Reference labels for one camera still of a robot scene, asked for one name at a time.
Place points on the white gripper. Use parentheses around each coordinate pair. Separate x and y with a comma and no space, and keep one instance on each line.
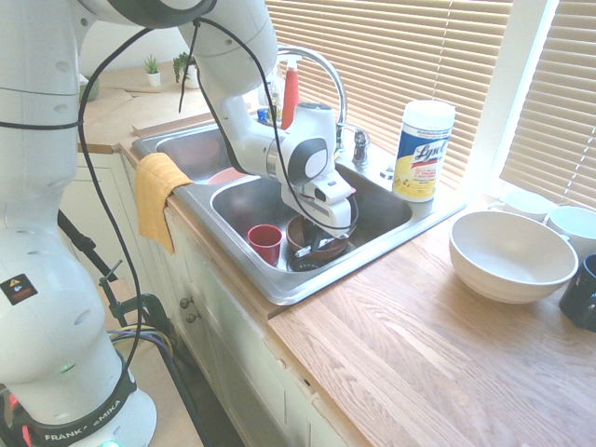
(326,216)

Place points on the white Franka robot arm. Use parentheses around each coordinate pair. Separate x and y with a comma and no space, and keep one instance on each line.
(42,279)

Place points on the sink drain strainer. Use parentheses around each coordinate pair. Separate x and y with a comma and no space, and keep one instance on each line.
(305,265)

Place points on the stainless steel double sink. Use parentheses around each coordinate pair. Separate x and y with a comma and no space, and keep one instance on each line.
(382,214)

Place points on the chrome sink hole cap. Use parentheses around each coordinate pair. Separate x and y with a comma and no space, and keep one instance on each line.
(386,173)

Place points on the brown wooden bowl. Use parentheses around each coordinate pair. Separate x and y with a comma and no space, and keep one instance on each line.
(295,235)

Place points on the red cup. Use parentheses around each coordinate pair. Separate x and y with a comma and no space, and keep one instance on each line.
(264,244)

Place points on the Lysol wipes canister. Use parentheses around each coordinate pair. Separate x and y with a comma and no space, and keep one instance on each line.
(421,153)

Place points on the white kitchen cabinet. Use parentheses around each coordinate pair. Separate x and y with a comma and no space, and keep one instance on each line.
(223,335)

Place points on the red spray bottle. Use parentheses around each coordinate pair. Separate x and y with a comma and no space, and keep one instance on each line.
(291,98)

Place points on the clear soap pump bottle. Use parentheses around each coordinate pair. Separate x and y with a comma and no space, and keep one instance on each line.
(275,100)

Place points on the round cabinet knob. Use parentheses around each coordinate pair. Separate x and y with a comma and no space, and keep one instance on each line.
(191,318)
(186,302)

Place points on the chrome gooseneck faucet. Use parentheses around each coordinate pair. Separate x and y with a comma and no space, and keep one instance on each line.
(337,88)

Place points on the yellow dish towel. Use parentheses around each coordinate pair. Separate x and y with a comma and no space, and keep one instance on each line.
(156,200)

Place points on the large white bowl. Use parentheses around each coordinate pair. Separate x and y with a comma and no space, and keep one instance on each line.
(512,261)

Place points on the beige window blind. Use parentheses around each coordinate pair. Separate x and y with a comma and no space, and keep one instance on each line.
(396,56)
(559,116)

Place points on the white mug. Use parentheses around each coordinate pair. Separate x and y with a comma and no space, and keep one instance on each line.
(575,228)
(526,205)

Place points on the trailing potted plant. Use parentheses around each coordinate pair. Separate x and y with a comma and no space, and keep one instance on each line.
(188,70)

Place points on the black zip tie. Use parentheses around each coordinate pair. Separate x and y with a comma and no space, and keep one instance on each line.
(188,70)

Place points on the small potted plant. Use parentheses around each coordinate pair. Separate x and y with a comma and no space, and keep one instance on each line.
(152,72)

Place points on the dark blue mug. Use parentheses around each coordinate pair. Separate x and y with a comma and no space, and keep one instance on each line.
(579,298)

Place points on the green round pot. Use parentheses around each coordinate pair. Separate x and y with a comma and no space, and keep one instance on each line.
(90,88)

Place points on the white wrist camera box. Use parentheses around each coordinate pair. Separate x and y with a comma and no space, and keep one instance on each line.
(333,188)

